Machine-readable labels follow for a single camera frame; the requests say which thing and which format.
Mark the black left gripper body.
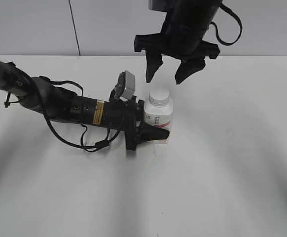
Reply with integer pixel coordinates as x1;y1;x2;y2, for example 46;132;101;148
101;96;144;150

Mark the white yili yogurt bottle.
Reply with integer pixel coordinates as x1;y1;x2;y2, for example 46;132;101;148
144;97;173;132

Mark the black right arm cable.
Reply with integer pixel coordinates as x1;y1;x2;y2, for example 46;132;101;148
209;1;243;46

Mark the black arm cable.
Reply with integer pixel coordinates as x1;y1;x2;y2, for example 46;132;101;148
209;1;243;46
4;79;121;152

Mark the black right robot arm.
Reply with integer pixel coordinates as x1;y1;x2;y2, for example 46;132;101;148
134;0;222;84

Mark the white bottle cap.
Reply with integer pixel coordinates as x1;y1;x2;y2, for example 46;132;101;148
149;89;170;106

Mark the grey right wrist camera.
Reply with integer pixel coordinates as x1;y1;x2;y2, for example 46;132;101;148
148;0;169;12

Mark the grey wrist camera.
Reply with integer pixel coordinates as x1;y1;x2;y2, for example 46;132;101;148
148;0;169;12
114;71;136;100

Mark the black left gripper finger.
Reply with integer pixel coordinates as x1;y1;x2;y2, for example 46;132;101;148
139;122;170;144

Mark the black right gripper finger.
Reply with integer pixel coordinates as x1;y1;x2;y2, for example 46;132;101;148
145;50;163;83
175;58;205;84

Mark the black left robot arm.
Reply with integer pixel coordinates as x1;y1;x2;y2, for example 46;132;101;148
0;61;170;153

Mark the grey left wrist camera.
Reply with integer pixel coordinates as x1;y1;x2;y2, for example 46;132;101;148
114;71;136;100

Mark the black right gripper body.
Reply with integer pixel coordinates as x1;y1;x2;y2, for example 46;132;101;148
134;9;220;60

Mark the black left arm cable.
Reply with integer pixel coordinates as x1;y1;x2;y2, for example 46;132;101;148
4;79;121;152

